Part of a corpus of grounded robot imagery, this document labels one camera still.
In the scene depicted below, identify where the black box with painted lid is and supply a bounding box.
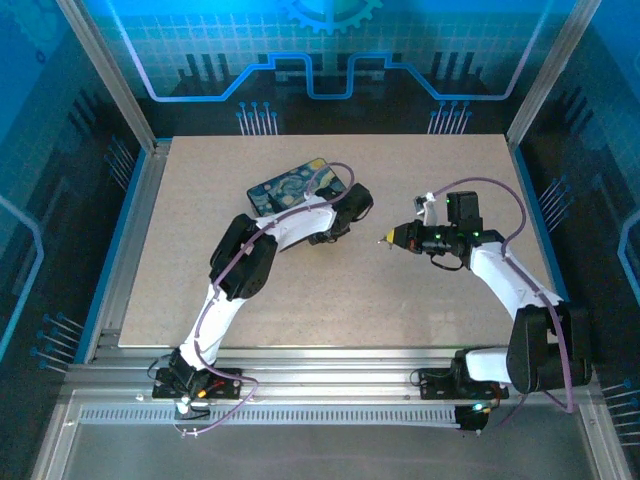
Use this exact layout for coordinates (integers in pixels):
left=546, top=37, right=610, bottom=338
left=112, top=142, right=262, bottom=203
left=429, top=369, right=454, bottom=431
left=246, top=158, right=351, bottom=219

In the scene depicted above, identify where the black controller box green light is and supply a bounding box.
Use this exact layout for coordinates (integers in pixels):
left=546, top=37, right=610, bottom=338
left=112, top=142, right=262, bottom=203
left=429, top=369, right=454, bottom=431
left=455, top=401, right=494, bottom=435

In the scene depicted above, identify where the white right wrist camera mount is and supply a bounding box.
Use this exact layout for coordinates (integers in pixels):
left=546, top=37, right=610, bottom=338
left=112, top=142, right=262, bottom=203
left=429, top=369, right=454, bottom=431
left=413, top=191, right=440, bottom=227

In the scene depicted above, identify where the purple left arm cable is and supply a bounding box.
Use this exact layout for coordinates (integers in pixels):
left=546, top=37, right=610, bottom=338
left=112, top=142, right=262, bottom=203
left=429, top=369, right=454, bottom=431
left=172, top=161, right=356, bottom=439

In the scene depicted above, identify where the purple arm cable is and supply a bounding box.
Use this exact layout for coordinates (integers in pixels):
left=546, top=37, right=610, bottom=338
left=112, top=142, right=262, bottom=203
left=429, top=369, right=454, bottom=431
left=432, top=176, right=577, bottom=432
left=172, top=161, right=356, bottom=439

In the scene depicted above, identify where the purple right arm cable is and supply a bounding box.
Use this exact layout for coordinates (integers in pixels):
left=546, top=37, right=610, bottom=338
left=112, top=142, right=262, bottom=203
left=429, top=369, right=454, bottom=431
left=432, top=176, right=577, bottom=432

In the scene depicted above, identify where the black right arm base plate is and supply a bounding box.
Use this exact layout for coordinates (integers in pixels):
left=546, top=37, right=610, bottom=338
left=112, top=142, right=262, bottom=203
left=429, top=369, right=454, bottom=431
left=416, top=368, right=510, bottom=401

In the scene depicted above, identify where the aluminium frame cross rail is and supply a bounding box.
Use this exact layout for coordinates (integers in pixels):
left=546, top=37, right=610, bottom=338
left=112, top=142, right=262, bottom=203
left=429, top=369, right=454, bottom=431
left=63, top=347, right=599, bottom=400

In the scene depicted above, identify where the aluminium frame post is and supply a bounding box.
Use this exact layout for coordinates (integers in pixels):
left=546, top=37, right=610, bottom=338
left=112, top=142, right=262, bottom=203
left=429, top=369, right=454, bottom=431
left=505, top=0, right=602, bottom=147
left=56, top=0, right=170, bottom=152

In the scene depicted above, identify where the slotted grey cable duct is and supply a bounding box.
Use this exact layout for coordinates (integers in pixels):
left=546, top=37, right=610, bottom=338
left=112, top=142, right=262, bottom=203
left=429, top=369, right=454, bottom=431
left=78, top=406, right=462, bottom=427

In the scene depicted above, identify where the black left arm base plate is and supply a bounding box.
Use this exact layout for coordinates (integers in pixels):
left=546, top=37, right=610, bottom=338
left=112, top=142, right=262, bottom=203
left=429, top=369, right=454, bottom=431
left=151, top=366, right=245, bottom=401

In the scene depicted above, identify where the aluminium frame side rail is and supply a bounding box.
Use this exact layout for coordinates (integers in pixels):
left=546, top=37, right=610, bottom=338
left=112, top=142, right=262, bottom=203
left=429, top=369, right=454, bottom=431
left=84, top=139, right=174, bottom=364

